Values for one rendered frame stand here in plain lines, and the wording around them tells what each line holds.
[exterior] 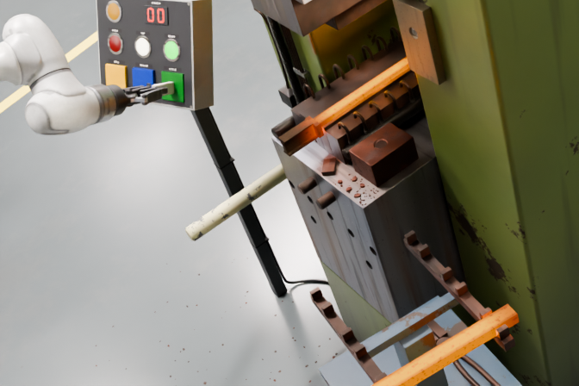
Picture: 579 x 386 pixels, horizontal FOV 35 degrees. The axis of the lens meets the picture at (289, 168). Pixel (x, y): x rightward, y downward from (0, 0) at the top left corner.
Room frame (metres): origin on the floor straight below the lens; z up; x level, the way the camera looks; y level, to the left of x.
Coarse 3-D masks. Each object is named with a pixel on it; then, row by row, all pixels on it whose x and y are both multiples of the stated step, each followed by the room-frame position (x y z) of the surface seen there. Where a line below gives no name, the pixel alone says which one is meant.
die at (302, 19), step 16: (256, 0) 1.75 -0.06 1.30; (272, 0) 1.67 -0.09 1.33; (288, 0) 1.60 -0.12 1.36; (320, 0) 1.61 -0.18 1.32; (336, 0) 1.63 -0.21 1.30; (352, 0) 1.64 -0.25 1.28; (272, 16) 1.70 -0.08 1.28; (288, 16) 1.63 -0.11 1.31; (304, 16) 1.60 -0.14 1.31; (320, 16) 1.61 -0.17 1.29; (304, 32) 1.59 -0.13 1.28
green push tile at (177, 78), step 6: (162, 72) 2.05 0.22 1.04; (168, 72) 2.04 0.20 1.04; (174, 72) 2.03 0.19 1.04; (162, 78) 2.05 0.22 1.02; (168, 78) 2.04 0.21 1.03; (174, 78) 2.02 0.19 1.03; (180, 78) 2.01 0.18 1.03; (174, 84) 2.02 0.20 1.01; (180, 84) 2.00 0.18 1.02; (174, 90) 2.01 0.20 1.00; (180, 90) 2.00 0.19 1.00; (162, 96) 2.03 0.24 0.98; (168, 96) 2.02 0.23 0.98; (174, 96) 2.01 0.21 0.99; (180, 96) 1.99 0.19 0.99; (180, 102) 1.99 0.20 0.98
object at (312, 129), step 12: (384, 72) 1.74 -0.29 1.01; (396, 72) 1.73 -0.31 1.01; (372, 84) 1.71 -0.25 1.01; (348, 96) 1.70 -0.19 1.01; (360, 96) 1.69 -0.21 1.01; (336, 108) 1.68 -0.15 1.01; (348, 108) 1.68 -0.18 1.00; (312, 120) 1.66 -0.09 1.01; (324, 120) 1.65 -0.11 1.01; (288, 132) 1.65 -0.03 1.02; (300, 132) 1.63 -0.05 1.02; (312, 132) 1.65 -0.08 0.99; (288, 144) 1.63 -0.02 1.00; (300, 144) 1.64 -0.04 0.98
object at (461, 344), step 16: (480, 320) 0.97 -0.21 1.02; (496, 320) 0.96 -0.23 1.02; (512, 320) 0.95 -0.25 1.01; (464, 336) 0.95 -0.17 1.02; (480, 336) 0.94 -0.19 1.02; (432, 352) 0.94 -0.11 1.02; (448, 352) 0.93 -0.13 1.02; (464, 352) 0.93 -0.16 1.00; (400, 368) 0.93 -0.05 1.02; (416, 368) 0.92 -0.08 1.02; (432, 368) 0.92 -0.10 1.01; (384, 384) 0.92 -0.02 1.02; (400, 384) 0.90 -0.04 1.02
